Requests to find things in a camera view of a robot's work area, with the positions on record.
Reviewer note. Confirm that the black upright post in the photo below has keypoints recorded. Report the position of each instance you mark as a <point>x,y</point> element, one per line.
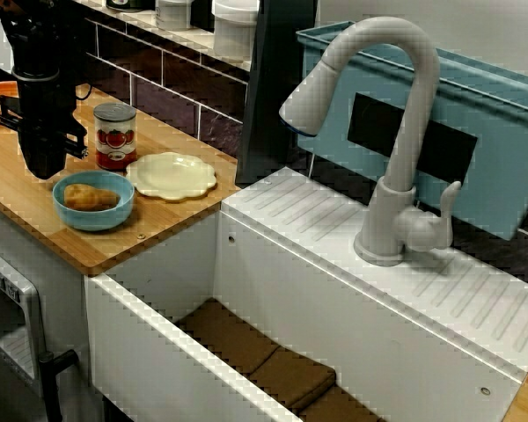
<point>268,88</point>

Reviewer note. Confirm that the cream shelf ledge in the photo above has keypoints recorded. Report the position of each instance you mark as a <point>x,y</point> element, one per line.
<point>207,43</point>

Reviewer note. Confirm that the tomato soup can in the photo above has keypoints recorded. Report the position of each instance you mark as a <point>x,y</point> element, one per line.
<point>114,140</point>

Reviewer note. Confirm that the light blue bowl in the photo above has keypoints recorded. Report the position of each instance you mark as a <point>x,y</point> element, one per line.
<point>92,220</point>

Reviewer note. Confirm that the white toy sink unit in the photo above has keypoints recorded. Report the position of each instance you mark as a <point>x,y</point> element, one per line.
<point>334,307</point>

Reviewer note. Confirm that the wooden countertop board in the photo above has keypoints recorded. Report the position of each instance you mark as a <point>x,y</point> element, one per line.
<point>92,250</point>

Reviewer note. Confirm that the tan toy chicken wing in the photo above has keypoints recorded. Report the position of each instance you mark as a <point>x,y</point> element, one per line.
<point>90,197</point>

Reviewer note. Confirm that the large white jar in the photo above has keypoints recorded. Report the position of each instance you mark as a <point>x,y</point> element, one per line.
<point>233,31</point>

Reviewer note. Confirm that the grey toy faucet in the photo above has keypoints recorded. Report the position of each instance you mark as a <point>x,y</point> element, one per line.
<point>422,66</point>

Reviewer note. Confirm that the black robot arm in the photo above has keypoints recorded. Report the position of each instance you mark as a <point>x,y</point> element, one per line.
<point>39,39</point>

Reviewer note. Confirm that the black rectangular label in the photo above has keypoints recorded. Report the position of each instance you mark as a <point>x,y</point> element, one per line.
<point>413,136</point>

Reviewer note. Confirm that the grey appliance door panel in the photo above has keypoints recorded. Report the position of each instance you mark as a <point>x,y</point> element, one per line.
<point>26,307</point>

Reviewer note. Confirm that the teal plastic bin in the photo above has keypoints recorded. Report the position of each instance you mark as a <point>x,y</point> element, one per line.
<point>501,132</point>

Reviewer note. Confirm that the brown folded cloth mat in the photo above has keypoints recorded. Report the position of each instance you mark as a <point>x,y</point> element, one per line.
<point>290,378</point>

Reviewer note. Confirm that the cream flower-shaped plate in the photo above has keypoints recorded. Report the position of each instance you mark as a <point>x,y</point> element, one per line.
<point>171,178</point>

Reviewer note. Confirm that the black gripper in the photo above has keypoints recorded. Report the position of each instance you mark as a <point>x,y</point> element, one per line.
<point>44,105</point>

